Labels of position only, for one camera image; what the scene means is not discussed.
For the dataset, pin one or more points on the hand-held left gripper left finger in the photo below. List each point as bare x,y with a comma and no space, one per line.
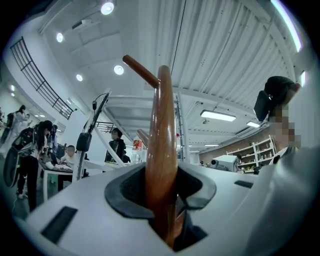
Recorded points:
113,197

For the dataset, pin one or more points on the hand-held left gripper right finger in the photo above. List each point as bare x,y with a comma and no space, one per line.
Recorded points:
208,191

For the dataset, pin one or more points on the brown wooden coat rack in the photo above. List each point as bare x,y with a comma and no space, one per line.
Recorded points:
161,150

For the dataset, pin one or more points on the white box machine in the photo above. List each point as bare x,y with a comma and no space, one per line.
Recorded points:
225,162

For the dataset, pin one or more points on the clear bottle with red label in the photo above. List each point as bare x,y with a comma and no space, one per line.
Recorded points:
137,147

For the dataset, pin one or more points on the white work table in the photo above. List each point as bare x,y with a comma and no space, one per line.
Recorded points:
58,170

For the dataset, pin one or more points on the white shelving unit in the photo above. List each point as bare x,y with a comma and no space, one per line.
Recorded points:
260,151

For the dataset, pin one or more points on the rectangular ceiling light panel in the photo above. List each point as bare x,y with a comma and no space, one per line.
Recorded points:
253,124
218,115

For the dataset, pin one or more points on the person's head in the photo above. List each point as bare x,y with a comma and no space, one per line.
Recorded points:
283,130

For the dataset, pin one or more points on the dark patterned backpack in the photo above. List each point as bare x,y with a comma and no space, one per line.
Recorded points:
25,141

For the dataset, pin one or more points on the black office chair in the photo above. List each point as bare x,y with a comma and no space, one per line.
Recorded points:
11,167

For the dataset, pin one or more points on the round ceiling light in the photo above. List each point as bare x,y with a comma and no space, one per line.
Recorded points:
118,69
59,37
107,8
79,77

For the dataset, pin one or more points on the black cap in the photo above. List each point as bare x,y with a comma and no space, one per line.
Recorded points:
278,86

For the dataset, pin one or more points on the black curved railing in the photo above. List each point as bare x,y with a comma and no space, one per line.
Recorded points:
37,77

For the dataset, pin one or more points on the long ceiling strip light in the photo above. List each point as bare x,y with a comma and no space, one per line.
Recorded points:
287,22

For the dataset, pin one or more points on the white metal post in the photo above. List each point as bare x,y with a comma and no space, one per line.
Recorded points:
183,130

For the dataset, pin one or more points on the black head-mounted camera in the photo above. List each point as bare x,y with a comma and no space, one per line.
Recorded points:
262,106

